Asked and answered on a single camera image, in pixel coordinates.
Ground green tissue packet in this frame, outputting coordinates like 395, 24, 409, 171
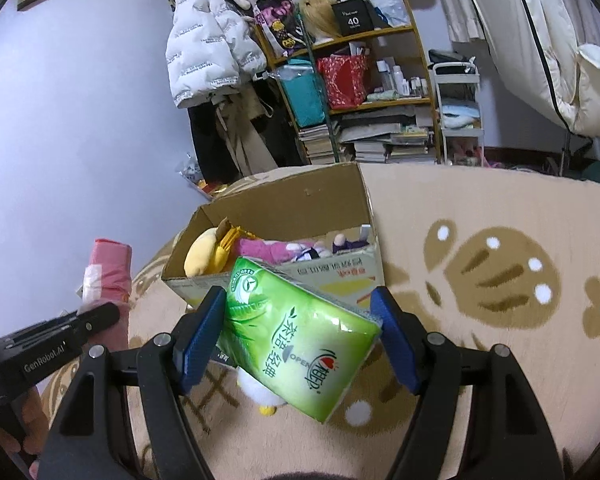
216, 256, 384, 424

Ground bamboo shelf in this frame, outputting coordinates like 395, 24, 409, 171
252, 0, 443, 166

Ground red patterned bag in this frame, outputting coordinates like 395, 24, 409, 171
316, 54, 371, 110

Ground yellow plush toy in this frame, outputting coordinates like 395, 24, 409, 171
184, 217, 261, 278

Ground beige trench coat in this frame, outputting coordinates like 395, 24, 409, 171
215, 85, 281, 181

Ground white-haired doll plush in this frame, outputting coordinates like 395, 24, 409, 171
285, 232, 371, 263

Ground black hanging clothes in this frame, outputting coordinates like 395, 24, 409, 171
187, 102, 231, 186

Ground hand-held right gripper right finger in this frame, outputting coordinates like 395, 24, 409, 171
370, 285, 566, 480

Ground clear plastic bag of things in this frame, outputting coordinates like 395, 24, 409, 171
177, 152, 231, 196

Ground blonde wig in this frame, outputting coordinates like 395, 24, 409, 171
298, 0, 343, 46

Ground teal bag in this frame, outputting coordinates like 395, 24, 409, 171
278, 60, 326, 128

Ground pink plastic bag roll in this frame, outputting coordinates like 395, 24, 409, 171
80, 238, 134, 351

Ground white duvet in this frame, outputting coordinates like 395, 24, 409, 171
455, 0, 600, 138

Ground white plush toy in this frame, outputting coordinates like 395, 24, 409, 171
236, 367, 286, 417

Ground row of white bottles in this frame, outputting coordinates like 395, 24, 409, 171
377, 57, 431, 98

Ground blue cloth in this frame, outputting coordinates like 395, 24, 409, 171
440, 102, 481, 131

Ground white trolley cart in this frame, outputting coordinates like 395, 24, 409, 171
427, 50, 485, 166

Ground white puffer jacket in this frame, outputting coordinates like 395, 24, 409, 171
165, 0, 268, 109

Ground pink bear plush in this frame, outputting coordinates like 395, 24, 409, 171
235, 237, 301, 263

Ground stack of books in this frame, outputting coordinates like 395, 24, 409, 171
296, 110, 443, 166

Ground black and pink printed bag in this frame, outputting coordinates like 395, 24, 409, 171
255, 0, 308, 58

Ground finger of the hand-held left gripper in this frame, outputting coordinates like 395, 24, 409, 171
77, 302, 122, 345

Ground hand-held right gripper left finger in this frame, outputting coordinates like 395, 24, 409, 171
39, 285, 228, 480

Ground person's left hand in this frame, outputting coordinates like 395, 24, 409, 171
0, 385, 51, 480

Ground cardboard box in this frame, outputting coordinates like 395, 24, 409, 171
161, 162, 386, 311

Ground black box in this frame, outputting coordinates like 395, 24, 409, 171
331, 0, 376, 37

